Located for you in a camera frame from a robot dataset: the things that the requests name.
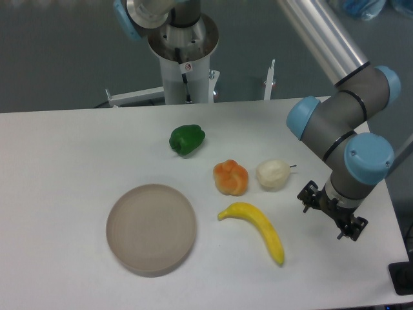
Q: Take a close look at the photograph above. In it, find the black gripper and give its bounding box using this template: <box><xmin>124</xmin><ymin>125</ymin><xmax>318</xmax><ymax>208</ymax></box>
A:
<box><xmin>297</xmin><ymin>180</ymin><xmax>368</xmax><ymax>242</ymax></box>

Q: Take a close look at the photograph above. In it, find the yellow banana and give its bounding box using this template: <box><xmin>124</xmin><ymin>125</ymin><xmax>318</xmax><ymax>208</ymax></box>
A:
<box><xmin>217</xmin><ymin>202</ymin><xmax>285</xmax><ymax>266</ymax></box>

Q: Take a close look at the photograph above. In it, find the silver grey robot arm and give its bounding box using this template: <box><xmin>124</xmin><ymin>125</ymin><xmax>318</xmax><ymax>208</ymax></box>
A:
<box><xmin>113</xmin><ymin>1</ymin><xmax>401</xmax><ymax>240</ymax></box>

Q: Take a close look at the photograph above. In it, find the white pear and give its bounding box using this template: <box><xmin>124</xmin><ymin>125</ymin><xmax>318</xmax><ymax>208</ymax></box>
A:
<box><xmin>256</xmin><ymin>159</ymin><xmax>296</xmax><ymax>191</ymax></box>

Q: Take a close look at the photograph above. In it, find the black device at table edge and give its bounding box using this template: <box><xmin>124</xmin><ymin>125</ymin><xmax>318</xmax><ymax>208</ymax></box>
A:
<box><xmin>388</xmin><ymin>262</ymin><xmax>412</xmax><ymax>296</ymax></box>

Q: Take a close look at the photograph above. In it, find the orange knotted bread roll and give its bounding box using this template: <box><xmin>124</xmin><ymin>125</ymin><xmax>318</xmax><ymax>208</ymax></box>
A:
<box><xmin>213</xmin><ymin>160</ymin><xmax>249</xmax><ymax>196</ymax></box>

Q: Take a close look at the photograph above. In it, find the green bell pepper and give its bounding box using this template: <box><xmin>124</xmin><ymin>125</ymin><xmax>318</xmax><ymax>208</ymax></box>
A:
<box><xmin>168</xmin><ymin>124</ymin><xmax>206</xmax><ymax>156</ymax></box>

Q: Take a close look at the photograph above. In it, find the beige round plate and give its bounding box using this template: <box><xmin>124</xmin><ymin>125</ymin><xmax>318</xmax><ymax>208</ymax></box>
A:
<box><xmin>106</xmin><ymin>184</ymin><xmax>197</xmax><ymax>277</ymax></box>

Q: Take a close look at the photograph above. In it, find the blue plastic bag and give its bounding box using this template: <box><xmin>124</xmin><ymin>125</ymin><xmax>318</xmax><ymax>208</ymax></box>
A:
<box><xmin>339</xmin><ymin>0</ymin><xmax>386</xmax><ymax>21</ymax></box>

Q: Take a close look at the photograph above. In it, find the white upright frame post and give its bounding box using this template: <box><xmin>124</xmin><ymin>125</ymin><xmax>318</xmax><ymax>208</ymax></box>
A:
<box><xmin>263</xmin><ymin>59</ymin><xmax>276</xmax><ymax>100</ymax></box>

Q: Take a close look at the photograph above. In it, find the white metal frame bracket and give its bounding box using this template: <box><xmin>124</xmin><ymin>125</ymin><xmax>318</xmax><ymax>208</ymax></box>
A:
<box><xmin>105</xmin><ymin>87</ymin><xmax>164</xmax><ymax>107</ymax></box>

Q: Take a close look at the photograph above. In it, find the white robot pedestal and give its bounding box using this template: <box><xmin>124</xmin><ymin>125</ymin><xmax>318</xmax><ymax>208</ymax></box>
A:
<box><xmin>148</xmin><ymin>14</ymin><xmax>219</xmax><ymax>105</ymax></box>

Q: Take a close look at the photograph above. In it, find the black cable on pedestal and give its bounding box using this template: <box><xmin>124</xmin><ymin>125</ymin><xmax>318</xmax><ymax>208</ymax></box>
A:
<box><xmin>174</xmin><ymin>47</ymin><xmax>194</xmax><ymax>105</ymax></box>

